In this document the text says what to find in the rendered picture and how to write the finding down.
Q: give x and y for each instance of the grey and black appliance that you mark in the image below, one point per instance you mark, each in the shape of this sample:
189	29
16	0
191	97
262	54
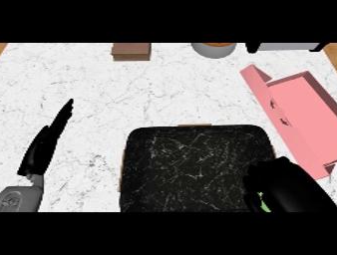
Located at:
285	46

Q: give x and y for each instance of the pink cardboard box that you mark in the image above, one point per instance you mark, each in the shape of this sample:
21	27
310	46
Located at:
303	119

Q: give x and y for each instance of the black marbled tray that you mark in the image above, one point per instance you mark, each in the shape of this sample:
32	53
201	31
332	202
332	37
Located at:
189	166

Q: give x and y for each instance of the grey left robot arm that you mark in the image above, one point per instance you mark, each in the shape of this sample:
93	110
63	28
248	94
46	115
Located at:
16	197

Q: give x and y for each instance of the green vegetable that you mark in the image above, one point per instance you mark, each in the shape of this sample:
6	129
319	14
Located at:
264	202

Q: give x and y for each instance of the brown wooden block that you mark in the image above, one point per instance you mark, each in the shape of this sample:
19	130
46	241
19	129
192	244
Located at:
131	51

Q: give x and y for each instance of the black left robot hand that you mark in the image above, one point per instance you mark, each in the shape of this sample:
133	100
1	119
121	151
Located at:
40	149

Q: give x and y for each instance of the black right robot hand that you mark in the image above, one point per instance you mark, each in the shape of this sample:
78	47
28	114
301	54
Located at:
293	189

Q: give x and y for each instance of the grey round bowl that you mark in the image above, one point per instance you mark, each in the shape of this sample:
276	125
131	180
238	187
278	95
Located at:
214	49

